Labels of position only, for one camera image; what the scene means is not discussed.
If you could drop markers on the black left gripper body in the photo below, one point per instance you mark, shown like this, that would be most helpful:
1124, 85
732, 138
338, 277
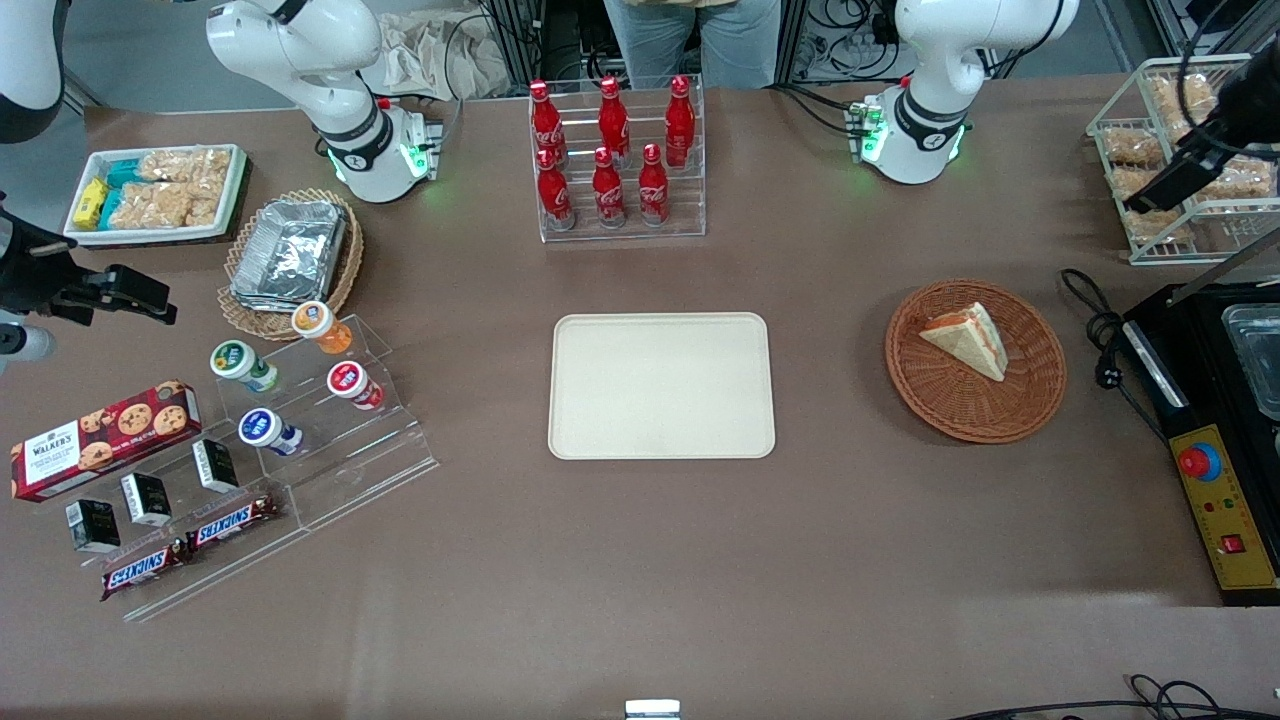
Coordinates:
1243, 108

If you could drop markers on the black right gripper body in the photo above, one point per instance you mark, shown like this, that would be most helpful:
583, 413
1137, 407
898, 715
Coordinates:
30, 275

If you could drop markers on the triangle sandwich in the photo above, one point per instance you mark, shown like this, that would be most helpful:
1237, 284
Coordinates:
975, 345

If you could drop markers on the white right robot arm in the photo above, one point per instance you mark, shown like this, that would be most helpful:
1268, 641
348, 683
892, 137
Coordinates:
300, 45

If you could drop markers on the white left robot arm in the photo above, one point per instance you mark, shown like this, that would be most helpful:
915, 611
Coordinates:
940, 60

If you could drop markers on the white rectangular snack tray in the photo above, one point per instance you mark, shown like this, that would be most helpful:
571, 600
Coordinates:
235, 185

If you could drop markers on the oval light wicker basket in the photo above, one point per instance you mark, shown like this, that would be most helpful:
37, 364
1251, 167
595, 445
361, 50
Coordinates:
345, 270

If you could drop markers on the round brown wicker basket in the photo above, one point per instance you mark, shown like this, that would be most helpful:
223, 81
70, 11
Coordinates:
950, 410

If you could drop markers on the beige plastic tray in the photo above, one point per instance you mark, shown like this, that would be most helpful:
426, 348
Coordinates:
660, 385

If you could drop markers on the clear bag fried snack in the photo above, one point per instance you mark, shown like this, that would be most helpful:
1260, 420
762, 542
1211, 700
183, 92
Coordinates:
1158, 228
1180, 100
1245, 182
1132, 146
1135, 182

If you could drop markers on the teal snack packet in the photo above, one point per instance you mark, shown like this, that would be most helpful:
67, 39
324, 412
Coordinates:
122, 173
110, 208

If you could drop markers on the yellow snack packet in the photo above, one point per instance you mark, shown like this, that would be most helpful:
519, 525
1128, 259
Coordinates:
90, 203

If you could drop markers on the clear bag rice crackers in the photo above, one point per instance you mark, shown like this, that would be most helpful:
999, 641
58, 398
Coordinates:
170, 205
185, 165

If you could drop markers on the green lid yogurt cup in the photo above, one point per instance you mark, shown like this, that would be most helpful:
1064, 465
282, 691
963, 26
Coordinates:
238, 362

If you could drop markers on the red Walkers cookie box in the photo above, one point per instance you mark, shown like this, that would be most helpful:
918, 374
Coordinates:
100, 440

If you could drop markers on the aluminium foil container stack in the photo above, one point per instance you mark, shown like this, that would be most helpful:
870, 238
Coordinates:
290, 250

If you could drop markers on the blue lid yogurt cup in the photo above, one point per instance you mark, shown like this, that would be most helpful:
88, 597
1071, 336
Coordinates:
265, 430

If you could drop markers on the orange lid yogurt cup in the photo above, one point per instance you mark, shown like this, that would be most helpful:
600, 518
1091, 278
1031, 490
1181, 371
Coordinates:
320, 325

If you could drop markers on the small black box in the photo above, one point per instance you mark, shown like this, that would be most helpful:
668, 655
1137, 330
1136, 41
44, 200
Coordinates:
215, 465
93, 525
146, 500

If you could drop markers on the clear plastic container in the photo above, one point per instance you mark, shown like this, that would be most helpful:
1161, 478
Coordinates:
1258, 355

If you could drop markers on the black machine yellow panel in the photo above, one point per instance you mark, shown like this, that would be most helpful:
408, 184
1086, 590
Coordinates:
1195, 380

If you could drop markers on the red lid yogurt cup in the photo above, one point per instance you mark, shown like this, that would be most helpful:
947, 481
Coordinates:
352, 383

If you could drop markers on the Snickers chocolate bar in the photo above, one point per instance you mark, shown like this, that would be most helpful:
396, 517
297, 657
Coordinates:
142, 570
230, 522

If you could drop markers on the clear acrylic stepped stand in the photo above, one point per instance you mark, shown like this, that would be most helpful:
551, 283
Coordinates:
360, 450

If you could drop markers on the red cola bottle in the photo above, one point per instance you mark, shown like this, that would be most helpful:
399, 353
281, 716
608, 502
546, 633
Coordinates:
555, 195
653, 190
612, 115
545, 120
679, 120
608, 192

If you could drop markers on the clear acrylic bottle rack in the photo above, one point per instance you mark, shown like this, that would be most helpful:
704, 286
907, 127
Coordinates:
690, 200

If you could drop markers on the person in blue jeans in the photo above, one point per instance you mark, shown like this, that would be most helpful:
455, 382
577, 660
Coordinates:
690, 40

